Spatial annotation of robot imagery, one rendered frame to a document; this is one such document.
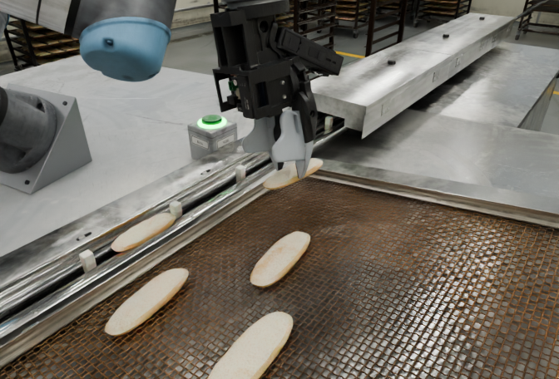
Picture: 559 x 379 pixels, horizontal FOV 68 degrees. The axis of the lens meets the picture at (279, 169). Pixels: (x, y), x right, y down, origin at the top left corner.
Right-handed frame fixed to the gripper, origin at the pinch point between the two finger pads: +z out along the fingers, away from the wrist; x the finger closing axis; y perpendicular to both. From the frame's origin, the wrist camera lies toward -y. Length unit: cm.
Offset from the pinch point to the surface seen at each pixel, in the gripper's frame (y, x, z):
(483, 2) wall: -652, -269, 40
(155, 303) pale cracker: 23.5, 4.6, 4.8
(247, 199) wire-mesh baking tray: 4.4, -5.7, 5.3
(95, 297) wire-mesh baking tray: 27.2, -2.0, 5.3
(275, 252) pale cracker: 10.8, 7.9, 4.6
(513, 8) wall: -659, -227, 53
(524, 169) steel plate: -48, 12, 17
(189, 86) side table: -26, -73, 2
